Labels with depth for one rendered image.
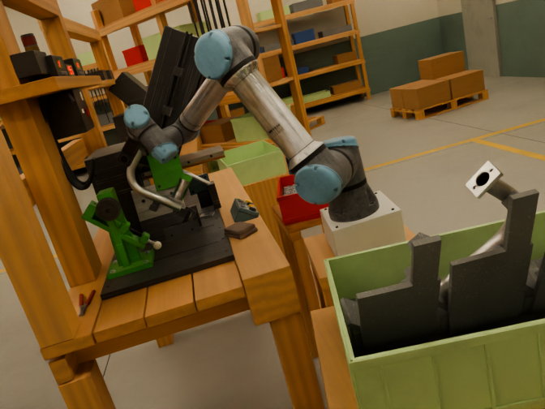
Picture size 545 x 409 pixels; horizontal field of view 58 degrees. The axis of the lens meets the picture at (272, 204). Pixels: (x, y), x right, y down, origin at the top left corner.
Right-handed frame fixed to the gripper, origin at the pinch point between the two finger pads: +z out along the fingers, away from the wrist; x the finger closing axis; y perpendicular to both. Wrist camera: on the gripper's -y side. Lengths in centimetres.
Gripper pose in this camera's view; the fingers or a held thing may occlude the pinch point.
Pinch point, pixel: (139, 152)
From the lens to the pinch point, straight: 188.9
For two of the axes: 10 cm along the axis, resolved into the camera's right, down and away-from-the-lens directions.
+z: -2.0, 1.7, 9.6
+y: 4.7, -8.4, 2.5
